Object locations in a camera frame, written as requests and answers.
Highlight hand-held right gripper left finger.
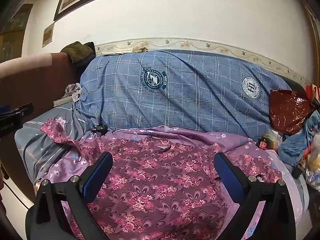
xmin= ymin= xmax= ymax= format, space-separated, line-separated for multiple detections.
xmin=25 ymin=151 xmax=114 ymax=240

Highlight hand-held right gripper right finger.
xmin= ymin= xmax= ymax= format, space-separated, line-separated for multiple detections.
xmin=214 ymin=152 xmax=297 ymax=240

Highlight maroon floral shirt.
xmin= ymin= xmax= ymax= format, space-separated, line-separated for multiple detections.
xmin=40 ymin=119 xmax=283 ymax=240

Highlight brown headboard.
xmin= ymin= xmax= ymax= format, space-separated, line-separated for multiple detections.
xmin=0 ymin=52 xmax=83 ymax=120

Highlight purple floral blanket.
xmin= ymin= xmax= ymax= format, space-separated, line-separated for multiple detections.
xmin=47 ymin=126 xmax=303 ymax=240

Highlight grey star print bedsheet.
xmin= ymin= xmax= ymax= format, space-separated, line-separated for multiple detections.
xmin=14 ymin=104 xmax=97 ymax=185

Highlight small red label bottle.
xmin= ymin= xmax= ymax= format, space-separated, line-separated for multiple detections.
xmin=258 ymin=135 xmax=269 ymax=150

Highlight grey crumpled cloth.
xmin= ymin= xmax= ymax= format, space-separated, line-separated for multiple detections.
xmin=62 ymin=83 xmax=83 ymax=101

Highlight yellow packets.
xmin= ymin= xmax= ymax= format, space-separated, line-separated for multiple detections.
xmin=266 ymin=129 xmax=284 ymax=153

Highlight blue denim garment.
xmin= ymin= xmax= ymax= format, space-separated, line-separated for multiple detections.
xmin=278 ymin=110 xmax=320 ymax=167

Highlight small framed certificate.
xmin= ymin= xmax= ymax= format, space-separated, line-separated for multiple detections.
xmin=42 ymin=21 xmax=55 ymax=48

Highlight dark olive cloth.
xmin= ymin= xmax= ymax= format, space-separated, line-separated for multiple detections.
xmin=61 ymin=41 xmax=96 ymax=67

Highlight red plastic bag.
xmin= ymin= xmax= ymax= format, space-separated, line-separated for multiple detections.
xmin=269 ymin=89 xmax=314 ymax=135

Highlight blue plaid quilt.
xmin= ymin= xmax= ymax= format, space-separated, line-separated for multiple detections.
xmin=74 ymin=49 xmax=293 ymax=134

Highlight yellow plastic bag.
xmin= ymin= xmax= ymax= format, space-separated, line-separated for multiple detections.
xmin=305 ymin=135 xmax=320 ymax=190

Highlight dark framed picture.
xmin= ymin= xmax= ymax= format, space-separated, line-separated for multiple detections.
xmin=0 ymin=4 xmax=34 ymax=63

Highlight wooden frame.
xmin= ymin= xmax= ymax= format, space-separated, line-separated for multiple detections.
xmin=304 ymin=2 xmax=320 ymax=55

